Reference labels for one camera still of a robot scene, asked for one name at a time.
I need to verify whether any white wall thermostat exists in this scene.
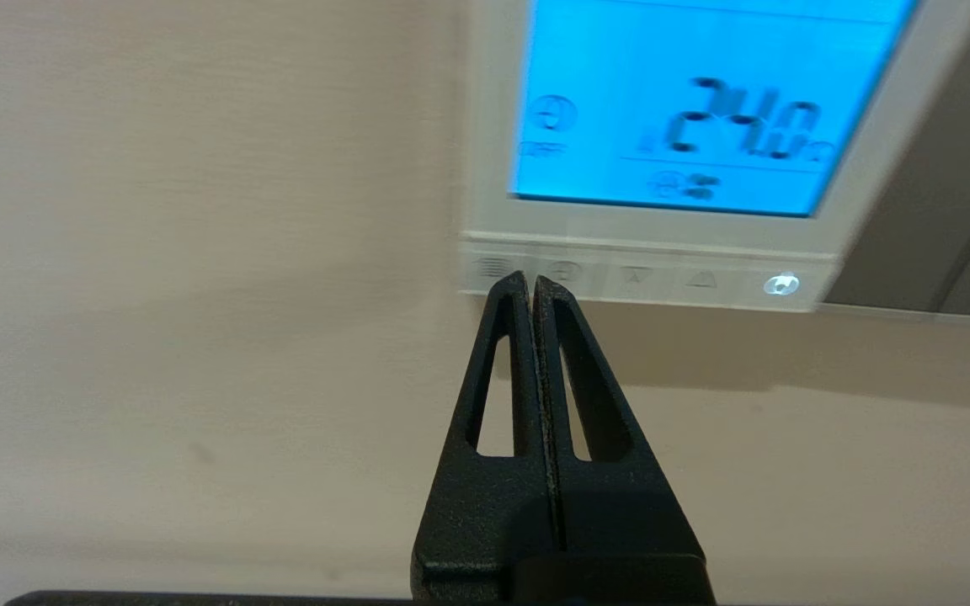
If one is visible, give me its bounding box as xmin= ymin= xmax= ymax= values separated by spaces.
xmin=456 ymin=0 xmax=970 ymax=315

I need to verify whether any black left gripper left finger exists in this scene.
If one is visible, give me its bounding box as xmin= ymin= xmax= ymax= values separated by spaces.
xmin=412 ymin=270 xmax=558 ymax=603

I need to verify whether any grey triple rocker wall switch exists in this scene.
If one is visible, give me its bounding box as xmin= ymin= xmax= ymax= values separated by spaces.
xmin=820 ymin=0 xmax=970 ymax=322

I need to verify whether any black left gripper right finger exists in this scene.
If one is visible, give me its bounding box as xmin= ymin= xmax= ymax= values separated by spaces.
xmin=532 ymin=274 xmax=716 ymax=606

